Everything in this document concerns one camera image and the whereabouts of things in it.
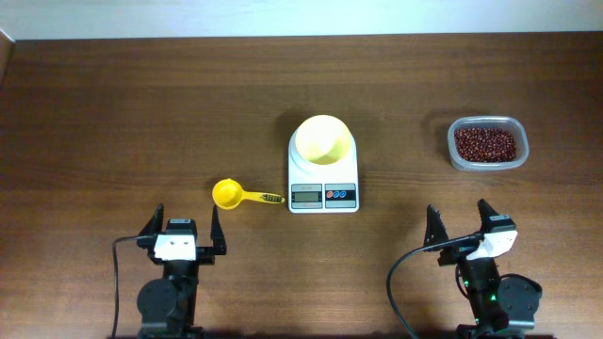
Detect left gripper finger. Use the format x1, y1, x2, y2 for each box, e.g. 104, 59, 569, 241
210, 205, 227, 255
139, 203, 164, 236

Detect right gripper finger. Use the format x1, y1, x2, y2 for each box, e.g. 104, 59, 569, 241
423, 204, 449, 251
477, 199, 499, 232

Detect yellow measuring scoop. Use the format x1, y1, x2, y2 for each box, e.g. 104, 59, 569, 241
212, 179, 285, 210

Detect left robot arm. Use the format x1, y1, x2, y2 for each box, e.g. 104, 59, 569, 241
137, 205, 227, 339

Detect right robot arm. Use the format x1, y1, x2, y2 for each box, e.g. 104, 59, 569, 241
424, 199, 543, 339

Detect white digital kitchen scale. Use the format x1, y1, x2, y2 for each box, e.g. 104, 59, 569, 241
286, 129, 360, 214

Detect yellow plastic bowl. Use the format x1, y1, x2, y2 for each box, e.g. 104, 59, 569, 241
294, 115, 352, 165

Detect red adzuki beans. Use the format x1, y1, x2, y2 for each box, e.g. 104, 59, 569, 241
453, 127, 516, 163

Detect clear plastic container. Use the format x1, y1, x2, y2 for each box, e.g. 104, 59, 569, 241
448, 116, 530, 171

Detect right black cable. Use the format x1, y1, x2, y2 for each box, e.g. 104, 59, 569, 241
385, 233, 485, 339

